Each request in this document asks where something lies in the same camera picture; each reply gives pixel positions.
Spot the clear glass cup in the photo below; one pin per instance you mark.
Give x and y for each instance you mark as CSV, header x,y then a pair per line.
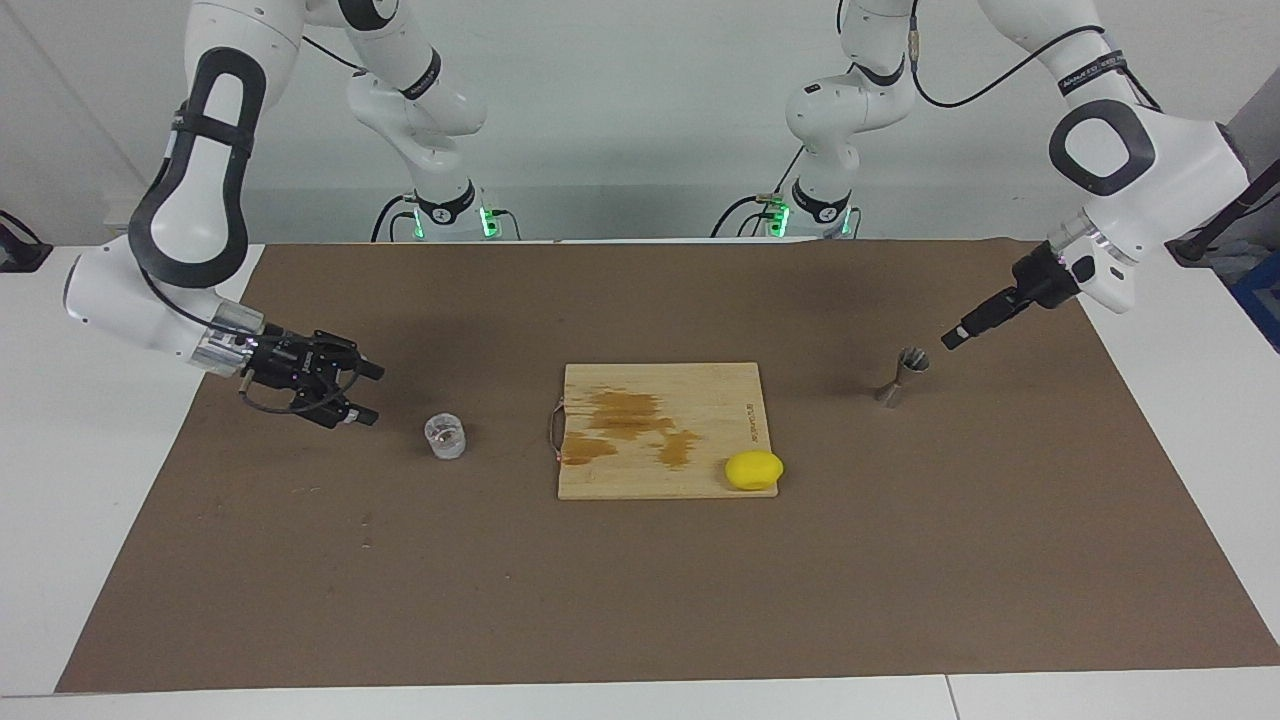
x,y
446,438

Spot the steel jigger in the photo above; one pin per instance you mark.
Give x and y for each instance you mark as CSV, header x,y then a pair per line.
x,y
900,375

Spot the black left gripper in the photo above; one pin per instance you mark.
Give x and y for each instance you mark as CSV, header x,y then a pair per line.
x,y
1048,278

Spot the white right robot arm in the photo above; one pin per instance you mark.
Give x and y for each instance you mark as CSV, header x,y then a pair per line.
x,y
190,210

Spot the blue box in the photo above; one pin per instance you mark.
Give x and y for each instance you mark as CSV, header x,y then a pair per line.
x,y
1262,300

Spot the black stand pole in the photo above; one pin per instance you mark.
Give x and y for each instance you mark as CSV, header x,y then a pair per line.
x,y
1230,212

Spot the black clamp mount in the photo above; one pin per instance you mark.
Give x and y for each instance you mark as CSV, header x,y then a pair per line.
x,y
20,255

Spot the wooden cutting board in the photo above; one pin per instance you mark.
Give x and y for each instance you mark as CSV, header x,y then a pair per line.
x,y
700,400

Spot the yellow lemon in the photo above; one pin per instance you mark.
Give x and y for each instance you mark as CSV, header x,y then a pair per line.
x,y
753,470

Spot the brown table mat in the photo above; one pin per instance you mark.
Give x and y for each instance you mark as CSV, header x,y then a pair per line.
x,y
640,600

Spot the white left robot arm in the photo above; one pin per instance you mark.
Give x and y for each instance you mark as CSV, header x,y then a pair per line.
x,y
1190,160

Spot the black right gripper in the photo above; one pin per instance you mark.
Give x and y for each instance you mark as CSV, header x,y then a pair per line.
x,y
285,365

